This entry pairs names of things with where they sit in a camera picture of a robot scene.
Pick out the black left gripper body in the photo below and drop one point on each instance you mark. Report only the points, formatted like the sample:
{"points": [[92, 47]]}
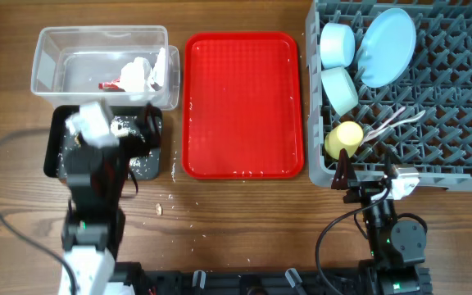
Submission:
{"points": [[115, 156]]}

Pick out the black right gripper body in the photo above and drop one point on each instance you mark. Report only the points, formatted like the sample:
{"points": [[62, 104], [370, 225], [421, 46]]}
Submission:
{"points": [[360, 192]]}

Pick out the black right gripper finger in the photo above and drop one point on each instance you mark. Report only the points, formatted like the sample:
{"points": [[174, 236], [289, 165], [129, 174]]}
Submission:
{"points": [[388, 163], [345, 173]]}

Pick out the yellow plastic cup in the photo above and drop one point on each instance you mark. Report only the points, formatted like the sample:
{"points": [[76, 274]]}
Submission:
{"points": [[348, 135]]}

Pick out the pink plastic fork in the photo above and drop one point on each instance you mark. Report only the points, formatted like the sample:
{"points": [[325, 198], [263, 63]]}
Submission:
{"points": [[374, 133]]}

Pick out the large white napkin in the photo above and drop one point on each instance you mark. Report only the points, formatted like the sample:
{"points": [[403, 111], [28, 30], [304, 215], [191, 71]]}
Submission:
{"points": [[134, 76]]}

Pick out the cream plastic spoon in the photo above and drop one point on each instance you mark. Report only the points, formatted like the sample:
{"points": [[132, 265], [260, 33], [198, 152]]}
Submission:
{"points": [[406, 121]]}

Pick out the green plastic bowl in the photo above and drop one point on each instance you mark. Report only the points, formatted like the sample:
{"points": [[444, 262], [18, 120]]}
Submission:
{"points": [[339, 89]]}

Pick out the light blue plastic plate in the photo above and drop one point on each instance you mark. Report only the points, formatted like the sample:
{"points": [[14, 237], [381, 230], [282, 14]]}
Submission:
{"points": [[387, 48]]}

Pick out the light blue plastic bowl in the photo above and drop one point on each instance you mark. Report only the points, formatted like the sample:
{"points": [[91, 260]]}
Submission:
{"points": [[337, 45]]}

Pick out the rice and food scraps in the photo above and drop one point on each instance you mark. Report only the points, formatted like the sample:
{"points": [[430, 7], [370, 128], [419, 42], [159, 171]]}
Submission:
{"points": [[61, 142]]}

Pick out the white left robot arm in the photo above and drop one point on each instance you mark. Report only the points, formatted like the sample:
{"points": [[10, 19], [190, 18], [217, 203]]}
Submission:
{"points": [[91, 238]]}

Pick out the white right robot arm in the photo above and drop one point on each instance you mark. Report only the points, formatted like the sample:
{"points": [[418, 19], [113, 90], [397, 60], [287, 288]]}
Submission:
{"points": [[397, 241]]}

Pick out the black food waste tray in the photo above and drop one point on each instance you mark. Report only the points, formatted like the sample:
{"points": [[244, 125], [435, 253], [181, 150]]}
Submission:
{"points": [[63, 112]]}

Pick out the clear plastic waste bin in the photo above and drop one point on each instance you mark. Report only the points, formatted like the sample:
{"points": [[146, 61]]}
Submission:
{"points": [[71, 61]]}

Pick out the grey dishwasher rack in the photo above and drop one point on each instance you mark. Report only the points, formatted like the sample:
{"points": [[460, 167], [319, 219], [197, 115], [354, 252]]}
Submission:
{"points": [[438, 81]]}

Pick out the small crumpled white napkin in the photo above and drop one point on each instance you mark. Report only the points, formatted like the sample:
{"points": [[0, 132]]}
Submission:
{"points": [[157, 77]]}

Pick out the red snack wrapper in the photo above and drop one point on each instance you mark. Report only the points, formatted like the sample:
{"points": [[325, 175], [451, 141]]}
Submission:
{"points": [[112, 86]]}

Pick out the food scrap on table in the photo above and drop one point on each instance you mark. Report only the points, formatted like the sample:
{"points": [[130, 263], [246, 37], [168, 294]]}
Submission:
{"points": [[159, 209]]}

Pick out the red plastic tray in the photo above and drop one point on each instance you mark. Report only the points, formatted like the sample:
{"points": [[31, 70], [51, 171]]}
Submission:
{"points": [[242, 111]]}

